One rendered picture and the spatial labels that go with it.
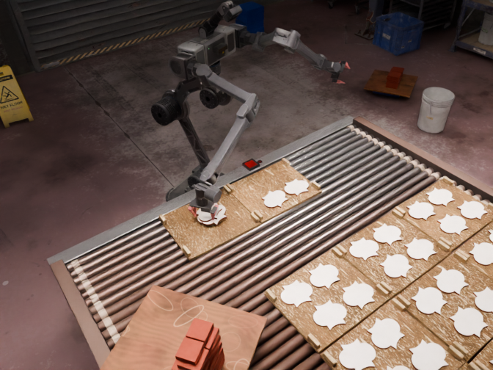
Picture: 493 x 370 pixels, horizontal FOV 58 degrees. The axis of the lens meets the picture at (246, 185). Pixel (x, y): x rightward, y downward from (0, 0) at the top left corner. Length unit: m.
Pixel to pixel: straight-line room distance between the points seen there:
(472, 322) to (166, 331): 1.21
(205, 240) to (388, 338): 0.94
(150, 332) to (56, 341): 1.49
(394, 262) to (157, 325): 1.08
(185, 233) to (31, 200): 2.31
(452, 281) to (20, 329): 2.63
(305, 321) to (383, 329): 0.31
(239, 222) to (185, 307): 0.62
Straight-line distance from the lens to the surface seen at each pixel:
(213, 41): 2.73
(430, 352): 1.92
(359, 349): 1.86
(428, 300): 2.06
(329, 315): 1.92
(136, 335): 1.82
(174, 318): 1.82
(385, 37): 6.46
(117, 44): 6.88
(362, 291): 2.01
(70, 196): 4.21
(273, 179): 2.52
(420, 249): 2.24
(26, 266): 3.75
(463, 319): 2.05
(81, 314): 2.06
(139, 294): 2.08
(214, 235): 2.22
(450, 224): 2.40
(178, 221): 2.32
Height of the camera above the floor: 2.54
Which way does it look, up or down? 40 degrees down
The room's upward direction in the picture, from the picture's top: 3 degrees counter-clockwise
